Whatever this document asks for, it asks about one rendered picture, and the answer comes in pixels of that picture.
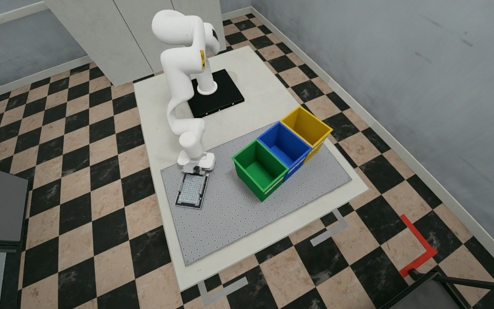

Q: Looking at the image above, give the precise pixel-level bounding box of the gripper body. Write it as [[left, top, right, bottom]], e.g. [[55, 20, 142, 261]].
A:
[[178, 150, 216, 170]]

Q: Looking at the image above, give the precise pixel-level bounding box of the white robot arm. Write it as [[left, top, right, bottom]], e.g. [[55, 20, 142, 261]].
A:
[[152, 10, 220, 173]]

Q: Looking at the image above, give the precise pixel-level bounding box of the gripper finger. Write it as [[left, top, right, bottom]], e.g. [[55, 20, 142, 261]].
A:
[[198, 167, 206, 194], [178, 169, 185, 192]]

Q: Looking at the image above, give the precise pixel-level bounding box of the blue bin with label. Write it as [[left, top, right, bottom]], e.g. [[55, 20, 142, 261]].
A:
[[257, 121, 313, 183]]

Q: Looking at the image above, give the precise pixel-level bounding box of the yellow recycle bin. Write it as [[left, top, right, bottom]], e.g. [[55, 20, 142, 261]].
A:
[[280, 106, 333, 165]]

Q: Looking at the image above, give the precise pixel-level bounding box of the green bin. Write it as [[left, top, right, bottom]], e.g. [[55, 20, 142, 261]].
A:
[[231, 139, 289, 202]]

